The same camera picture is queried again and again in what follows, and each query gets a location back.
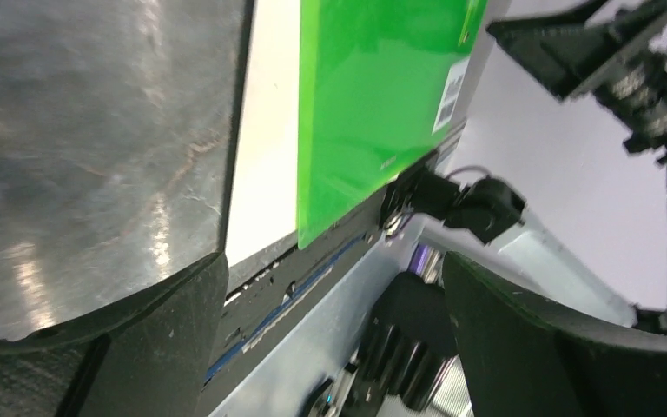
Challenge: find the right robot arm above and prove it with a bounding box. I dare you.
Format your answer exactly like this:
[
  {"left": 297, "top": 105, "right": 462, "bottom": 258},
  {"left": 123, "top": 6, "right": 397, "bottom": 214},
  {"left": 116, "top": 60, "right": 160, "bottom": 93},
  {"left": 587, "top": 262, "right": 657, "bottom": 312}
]
[{"left": 381, "top": 1, "right": 667, "bottom": 334}]

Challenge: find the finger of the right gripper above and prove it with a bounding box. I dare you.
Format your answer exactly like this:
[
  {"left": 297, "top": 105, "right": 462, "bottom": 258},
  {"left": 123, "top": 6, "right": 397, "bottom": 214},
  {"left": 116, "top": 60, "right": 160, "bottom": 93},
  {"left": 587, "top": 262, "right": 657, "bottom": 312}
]
[{"left": 486, "top": 1, "right": 667, "bottom": 101}]

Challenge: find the green plastic folder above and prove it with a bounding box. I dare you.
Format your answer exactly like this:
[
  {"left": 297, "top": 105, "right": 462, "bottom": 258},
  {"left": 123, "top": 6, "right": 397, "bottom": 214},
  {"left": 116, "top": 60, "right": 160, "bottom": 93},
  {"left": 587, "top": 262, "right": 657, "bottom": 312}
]
[{"left": 296, "top": 0, "right": 487, "bottom": 248}]

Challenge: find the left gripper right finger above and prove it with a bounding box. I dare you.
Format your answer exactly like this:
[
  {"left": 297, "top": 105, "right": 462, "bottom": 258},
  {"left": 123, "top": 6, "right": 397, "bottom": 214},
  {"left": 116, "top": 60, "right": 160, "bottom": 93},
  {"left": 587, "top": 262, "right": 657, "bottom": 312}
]
[{"left": 443, "top": 252, "right": 667, "bottom": 416}]

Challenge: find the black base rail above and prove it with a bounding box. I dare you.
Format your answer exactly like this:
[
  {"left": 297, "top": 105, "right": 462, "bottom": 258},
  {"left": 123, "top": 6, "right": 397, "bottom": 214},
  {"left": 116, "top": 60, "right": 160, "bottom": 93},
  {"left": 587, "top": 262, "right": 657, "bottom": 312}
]
[{"left": 194, "top": 191, "right": 385, "bottom": 416}]

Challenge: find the black office chair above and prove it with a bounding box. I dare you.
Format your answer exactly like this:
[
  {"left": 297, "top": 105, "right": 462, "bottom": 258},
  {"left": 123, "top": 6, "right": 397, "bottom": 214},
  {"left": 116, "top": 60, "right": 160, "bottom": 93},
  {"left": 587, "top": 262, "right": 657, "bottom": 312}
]
[{"left": 341, "top": 271, "right": 459, "bottom": 416}]

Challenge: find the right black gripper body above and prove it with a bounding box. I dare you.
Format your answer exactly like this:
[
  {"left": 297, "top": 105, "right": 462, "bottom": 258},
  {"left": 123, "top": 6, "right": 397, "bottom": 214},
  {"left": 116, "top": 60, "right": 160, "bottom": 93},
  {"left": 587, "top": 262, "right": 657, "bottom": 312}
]
[{"left": 598, "top": 50, "right": 667, "bottom": 153}]

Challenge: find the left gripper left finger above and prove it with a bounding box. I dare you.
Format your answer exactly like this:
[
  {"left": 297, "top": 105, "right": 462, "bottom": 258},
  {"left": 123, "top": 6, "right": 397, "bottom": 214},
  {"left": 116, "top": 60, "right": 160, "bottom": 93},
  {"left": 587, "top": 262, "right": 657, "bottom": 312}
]
[{"left": 0, "top": 253, "right": 228, "bottom": 416}]

